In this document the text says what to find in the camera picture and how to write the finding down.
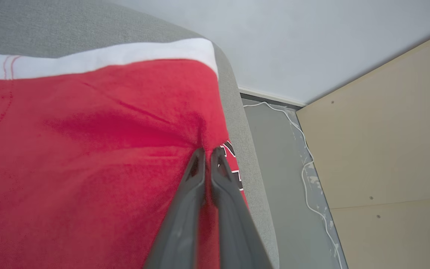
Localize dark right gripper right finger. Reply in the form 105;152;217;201
211;147;274;269

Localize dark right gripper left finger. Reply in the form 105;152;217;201
144;148;206;269

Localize red shorts with white stripe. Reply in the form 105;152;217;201
0;38;231;269

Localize light wooden panel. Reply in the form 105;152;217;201
296;27;430;269

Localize white floor cable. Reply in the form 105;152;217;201
243;101;345;269

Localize white wall baseboard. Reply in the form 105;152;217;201
237;86;307;109

